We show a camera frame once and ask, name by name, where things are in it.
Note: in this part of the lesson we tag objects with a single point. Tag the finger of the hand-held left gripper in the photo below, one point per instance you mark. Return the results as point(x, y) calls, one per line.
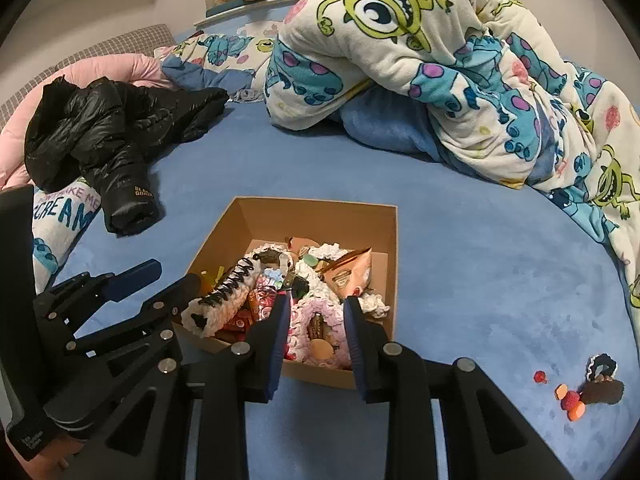
point(135, 274)
point(175, 292)

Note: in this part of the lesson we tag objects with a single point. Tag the pink crochet frame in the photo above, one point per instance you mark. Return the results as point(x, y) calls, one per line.
point(327, 330)

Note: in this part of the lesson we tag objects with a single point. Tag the monster printed white blanket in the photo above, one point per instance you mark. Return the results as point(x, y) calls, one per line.
point(450, 60)

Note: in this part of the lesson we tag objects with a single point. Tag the person's left hand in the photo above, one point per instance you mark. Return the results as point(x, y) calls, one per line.
point(62, 460)

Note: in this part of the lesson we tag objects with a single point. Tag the black puffer jacket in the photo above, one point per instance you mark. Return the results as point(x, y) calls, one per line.
point(100, 130)

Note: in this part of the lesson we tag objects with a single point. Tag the monster printed pillowcase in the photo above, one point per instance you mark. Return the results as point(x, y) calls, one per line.
point(220, 50)

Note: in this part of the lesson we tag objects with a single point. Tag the blue bed sheet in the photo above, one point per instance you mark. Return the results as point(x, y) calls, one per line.
point(475, 285)

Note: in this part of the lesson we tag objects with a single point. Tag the brown fuzzy hair clip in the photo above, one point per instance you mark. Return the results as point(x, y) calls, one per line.
point(602, 391)

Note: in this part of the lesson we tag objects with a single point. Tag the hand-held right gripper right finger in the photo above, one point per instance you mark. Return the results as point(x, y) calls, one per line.
point(353, 345)

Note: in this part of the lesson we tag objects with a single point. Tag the red snack packet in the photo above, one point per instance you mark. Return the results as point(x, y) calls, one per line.
point(255, 307)

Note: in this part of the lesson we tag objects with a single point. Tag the brown cardboard box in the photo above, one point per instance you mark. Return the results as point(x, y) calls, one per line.
point(235, 230)

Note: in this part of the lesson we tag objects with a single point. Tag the printed white pillow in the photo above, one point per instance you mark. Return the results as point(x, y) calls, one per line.
point(55, 220)

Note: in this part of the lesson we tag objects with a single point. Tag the brown snack packet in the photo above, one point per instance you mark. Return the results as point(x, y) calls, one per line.
point(350, 272)

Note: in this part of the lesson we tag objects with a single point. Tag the grey checked headboard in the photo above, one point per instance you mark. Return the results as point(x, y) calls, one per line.
point(100, 45)

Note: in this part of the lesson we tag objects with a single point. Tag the small red bead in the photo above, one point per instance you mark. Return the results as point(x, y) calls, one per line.
point(539, 376)

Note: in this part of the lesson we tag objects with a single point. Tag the small orange round piece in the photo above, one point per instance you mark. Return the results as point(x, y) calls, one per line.
point(576, 412)
point(560, 391)

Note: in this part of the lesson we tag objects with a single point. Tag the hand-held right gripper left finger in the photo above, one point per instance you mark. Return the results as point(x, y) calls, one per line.
point(278, 342)

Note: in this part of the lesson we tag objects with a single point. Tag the small red berry charm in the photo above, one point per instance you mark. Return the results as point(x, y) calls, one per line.
point(570, 400)

